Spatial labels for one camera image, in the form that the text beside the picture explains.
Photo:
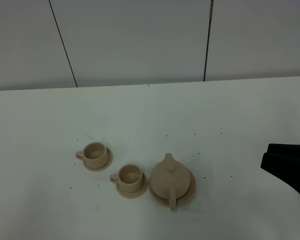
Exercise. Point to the beige near cup saucer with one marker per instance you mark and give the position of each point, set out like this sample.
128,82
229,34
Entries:
136,194

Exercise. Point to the beige far cup saucer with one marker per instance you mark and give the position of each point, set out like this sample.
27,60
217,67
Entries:
108,163

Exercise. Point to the beige cup saucer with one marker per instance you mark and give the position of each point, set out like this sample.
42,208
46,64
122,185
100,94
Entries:
136,194
108,163

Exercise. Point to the beige teacup with handle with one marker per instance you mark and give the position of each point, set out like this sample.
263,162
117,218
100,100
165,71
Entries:
129,178

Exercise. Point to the large beige teapot saucer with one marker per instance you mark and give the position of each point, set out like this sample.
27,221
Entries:
182,201

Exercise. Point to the beige far teacup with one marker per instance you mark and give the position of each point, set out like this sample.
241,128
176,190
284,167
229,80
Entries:
94,155

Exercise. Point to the beige teapot with lid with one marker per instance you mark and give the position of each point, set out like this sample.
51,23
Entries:
170,180

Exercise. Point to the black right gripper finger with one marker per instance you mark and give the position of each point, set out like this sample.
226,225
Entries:
284,149
285,168

